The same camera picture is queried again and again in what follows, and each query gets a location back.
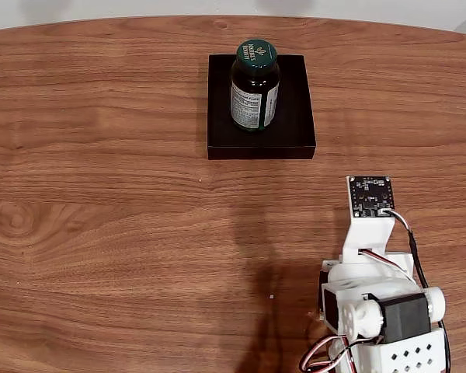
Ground green-capped dark pill bottle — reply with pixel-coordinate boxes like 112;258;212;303
229;38;281;134

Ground black shallow box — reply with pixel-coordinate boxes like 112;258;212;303
207;53;318;161

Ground black camera cable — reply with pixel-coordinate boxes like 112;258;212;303
378;208;451;373

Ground looped striped servo cable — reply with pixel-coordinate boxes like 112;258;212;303
299;334;353;372

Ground black camera circuit board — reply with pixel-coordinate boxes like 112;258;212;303
346;175;395;219

